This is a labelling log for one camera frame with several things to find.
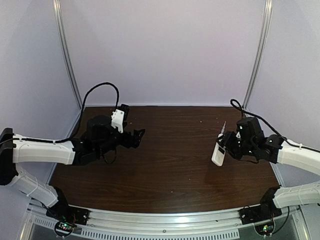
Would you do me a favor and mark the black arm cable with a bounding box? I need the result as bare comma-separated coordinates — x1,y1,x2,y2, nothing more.
53,82,121,145
230,98,320,152

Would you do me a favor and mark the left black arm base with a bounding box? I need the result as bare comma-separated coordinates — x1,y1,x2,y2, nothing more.
42,204,90,239

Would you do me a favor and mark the front aluminium rail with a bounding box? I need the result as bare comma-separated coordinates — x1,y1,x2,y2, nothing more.
24,197,303,240

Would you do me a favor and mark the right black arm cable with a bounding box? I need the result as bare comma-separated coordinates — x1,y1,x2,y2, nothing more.
230,98,320,152

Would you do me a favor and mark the small silver screwdriver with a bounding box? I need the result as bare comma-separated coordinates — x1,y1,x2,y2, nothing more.
220,121,226,135

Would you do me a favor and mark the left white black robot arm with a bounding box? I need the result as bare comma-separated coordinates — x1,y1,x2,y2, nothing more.
0,110,146,218

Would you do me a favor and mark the aluminium frame post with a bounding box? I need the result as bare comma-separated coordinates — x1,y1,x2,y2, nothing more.
52,0,82,109
242,0,273,109

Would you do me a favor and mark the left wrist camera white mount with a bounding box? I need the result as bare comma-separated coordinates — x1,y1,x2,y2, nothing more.
111,104,130,134

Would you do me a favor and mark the left aluminium frame post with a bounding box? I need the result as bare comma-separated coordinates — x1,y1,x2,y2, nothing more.
52,0,82,109

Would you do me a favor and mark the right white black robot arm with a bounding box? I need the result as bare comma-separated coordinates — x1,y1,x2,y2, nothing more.
211,117,320,214

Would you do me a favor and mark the right aluminium frame post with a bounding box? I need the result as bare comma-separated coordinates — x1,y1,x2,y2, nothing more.
242,0,273,109

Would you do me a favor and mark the white remote control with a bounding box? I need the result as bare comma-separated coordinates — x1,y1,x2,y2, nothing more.
211,133,226,167

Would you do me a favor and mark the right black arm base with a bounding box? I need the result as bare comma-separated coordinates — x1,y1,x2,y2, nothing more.
238,203,282,237

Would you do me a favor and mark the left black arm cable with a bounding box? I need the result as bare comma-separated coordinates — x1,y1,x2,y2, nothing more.
53,82,121,145

